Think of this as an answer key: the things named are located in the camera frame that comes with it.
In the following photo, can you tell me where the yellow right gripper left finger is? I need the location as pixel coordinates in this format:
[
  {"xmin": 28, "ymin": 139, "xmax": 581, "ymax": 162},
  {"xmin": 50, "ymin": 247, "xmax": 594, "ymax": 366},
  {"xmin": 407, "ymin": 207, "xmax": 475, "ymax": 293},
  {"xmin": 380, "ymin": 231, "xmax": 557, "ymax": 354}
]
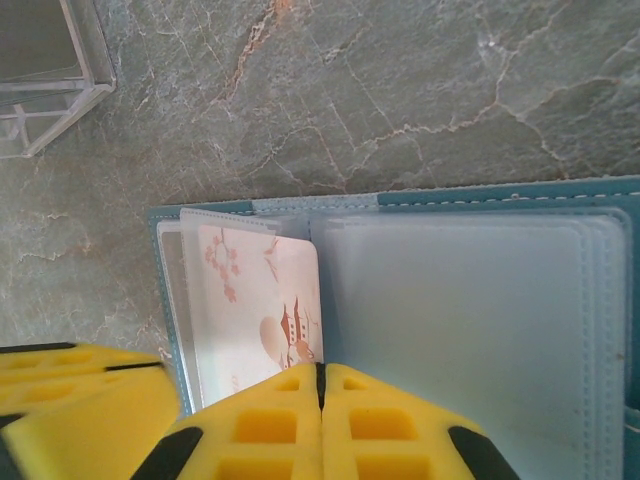
[{"xmin": 154, "ymin": 362, "xmax": 324, "ymax": 480}]

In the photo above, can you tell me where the pink cherry blossom card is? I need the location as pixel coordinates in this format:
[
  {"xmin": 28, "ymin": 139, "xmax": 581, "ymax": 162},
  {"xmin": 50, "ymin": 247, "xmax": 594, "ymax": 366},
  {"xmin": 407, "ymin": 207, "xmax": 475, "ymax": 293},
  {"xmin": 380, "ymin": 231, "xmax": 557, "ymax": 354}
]
[{"xmin": 197, "ymin": 224, "xmax": 326, "ymax": 407}]

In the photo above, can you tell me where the teal card holder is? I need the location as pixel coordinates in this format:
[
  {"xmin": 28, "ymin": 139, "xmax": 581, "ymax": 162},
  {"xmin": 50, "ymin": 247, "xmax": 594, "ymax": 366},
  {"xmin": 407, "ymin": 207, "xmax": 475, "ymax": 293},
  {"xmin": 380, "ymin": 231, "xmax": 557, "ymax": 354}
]
[{"xmin": 147, "ymin": 174, "xmax": 640, "ymax": 480}]

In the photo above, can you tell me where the clear acrylic card box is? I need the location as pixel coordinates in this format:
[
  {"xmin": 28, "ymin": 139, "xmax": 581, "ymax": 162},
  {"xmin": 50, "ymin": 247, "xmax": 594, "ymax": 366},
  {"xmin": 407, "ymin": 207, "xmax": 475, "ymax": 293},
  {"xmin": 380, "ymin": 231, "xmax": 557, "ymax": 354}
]
[{"xmin": 0, "ymin": 0, "xmax": 119, "ymax": 159}]

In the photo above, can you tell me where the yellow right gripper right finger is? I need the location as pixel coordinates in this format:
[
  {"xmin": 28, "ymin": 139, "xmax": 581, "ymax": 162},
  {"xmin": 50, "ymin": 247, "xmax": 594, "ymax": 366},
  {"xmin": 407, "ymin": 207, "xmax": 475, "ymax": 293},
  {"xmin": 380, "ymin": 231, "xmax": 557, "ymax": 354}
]
[{"xmin": 322, "ymin": 362, "xmax": 521, "ymax": 480}]

